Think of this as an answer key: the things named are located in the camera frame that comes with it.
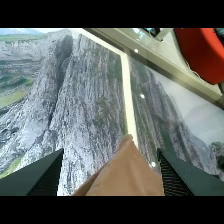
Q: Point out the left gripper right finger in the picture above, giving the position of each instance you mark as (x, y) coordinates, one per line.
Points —
(186, 178)

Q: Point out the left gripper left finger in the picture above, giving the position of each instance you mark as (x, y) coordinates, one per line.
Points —
(36, 178)

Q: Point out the light brown garment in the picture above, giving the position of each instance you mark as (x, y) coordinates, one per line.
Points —
(128, 173)

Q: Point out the red chair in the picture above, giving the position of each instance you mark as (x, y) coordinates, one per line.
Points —
(203, 53)

